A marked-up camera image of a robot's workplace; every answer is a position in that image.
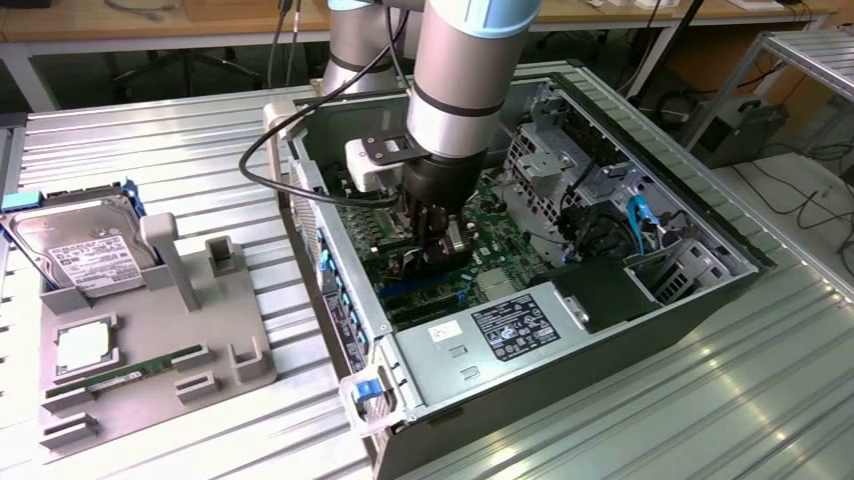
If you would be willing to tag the long wooden desk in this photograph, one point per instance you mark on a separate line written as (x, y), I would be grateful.
(200, 25)

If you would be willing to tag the hard drive with blue caddy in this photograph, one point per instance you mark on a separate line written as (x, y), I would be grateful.
(20, 202)

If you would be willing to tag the silver cpu chip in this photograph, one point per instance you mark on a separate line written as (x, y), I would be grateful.
(83, 350)

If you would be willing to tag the grey power supply unit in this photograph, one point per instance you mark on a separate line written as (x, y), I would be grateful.
(467, 350)

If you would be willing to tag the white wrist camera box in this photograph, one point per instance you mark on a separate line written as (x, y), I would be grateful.
(367, 170)

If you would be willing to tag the silver hard disk drive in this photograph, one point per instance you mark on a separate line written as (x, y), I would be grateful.
(87, 250)

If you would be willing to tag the black plastic air duct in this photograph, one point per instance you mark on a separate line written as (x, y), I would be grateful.
(601, 295)

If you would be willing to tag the silver metal drive cage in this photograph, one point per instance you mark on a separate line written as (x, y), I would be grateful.
(541, 165)

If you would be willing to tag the metal slat side table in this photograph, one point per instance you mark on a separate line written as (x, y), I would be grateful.
(807, 55)

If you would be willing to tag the green ram stick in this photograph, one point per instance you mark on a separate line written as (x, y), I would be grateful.
(154, 367)

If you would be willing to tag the green motherboard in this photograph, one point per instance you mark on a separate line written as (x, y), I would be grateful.
(514, 260)

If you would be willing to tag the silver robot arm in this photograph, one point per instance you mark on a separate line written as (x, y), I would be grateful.
(460, 75)

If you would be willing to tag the small nvidia graphics card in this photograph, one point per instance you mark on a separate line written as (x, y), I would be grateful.
(427, 267)

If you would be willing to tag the open grey pc case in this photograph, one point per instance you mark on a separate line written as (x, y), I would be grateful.
(667, 320)

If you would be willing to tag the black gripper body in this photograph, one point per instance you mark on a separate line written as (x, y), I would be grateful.
(443, 182)

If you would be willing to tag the grey printed parts rack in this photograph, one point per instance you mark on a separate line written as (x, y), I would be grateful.
(200, 320)

